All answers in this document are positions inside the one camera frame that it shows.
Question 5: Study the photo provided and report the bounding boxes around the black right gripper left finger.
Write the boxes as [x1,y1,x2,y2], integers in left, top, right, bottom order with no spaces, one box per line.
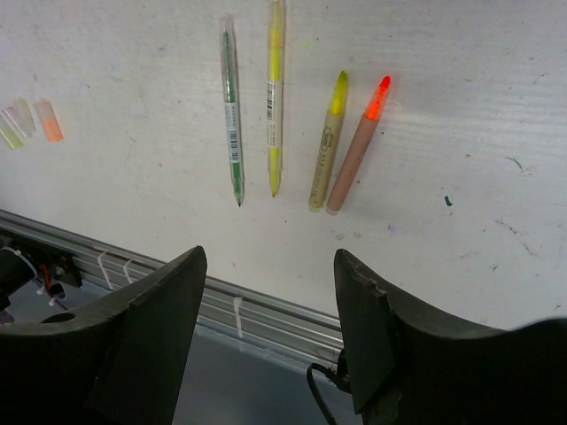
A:
[1,246,207,424]

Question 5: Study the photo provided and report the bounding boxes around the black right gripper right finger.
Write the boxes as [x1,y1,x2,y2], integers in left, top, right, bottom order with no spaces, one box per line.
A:
[333,249,566,424]

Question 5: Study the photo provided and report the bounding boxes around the orange highlighter pen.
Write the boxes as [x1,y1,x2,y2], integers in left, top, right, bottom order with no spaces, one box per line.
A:
[326,75,392,215]

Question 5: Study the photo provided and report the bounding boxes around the yellow highlighter pen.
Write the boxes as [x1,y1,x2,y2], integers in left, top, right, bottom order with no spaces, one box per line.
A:
[308,71,348,213]

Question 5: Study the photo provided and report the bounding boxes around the clear orange highlighter cap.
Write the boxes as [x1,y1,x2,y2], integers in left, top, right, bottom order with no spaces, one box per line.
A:
[34,99,64,143]

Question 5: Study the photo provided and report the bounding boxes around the clear yellow highlighter cap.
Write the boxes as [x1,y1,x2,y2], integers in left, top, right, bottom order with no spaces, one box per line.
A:
[1,109,23,150]

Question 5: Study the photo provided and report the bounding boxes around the green gel pen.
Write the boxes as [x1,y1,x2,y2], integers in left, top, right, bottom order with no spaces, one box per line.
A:
[220,15,245,207]

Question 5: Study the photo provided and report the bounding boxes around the yellow gel pen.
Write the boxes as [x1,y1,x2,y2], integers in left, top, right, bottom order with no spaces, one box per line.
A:
[267,1,285,197]

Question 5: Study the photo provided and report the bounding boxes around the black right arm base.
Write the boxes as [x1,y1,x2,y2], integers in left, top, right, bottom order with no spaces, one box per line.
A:
[1,230,82,311]

